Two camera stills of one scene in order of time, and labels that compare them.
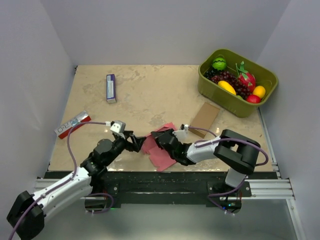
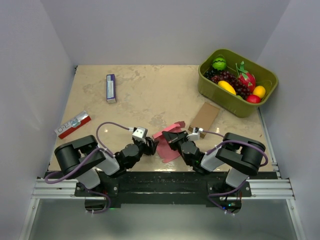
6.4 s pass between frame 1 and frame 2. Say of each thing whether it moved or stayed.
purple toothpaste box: stayed
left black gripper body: moved
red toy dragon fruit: stayed
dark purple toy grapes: stayed
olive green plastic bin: stayed
